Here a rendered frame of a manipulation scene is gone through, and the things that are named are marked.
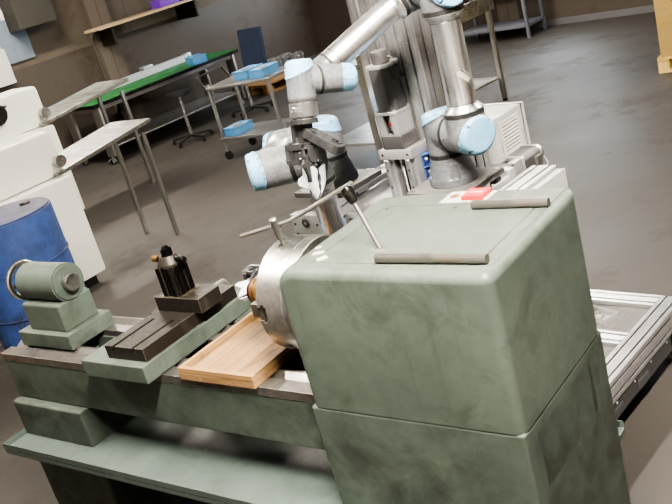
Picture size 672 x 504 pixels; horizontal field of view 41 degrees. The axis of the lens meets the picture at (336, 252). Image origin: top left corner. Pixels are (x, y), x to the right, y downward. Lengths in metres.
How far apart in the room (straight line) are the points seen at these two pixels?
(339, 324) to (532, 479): 0.56
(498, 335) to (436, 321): 0.14
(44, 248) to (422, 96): 3.16
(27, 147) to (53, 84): 5.17
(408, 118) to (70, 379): 1.44
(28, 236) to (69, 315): 2.27
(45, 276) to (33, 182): 3.37
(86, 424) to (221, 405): 0.71
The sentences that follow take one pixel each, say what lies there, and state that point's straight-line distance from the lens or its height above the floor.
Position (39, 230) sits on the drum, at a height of 0.77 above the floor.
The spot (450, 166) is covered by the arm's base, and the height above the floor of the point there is 1.23.
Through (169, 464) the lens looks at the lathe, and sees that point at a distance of 3.01.
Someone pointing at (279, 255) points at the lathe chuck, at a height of 1.22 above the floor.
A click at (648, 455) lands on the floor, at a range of 3.42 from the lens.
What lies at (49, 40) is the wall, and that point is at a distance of 11.77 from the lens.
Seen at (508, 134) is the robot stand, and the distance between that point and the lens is 3.20.
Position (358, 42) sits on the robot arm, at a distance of 2.56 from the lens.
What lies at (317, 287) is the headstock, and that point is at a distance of 2.12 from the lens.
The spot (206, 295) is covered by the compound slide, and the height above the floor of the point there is 1.01.
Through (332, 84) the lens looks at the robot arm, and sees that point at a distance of 2.39.
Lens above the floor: 1.99
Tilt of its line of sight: 20 degrees down
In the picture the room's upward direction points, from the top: 16 degrees counter-clockwise
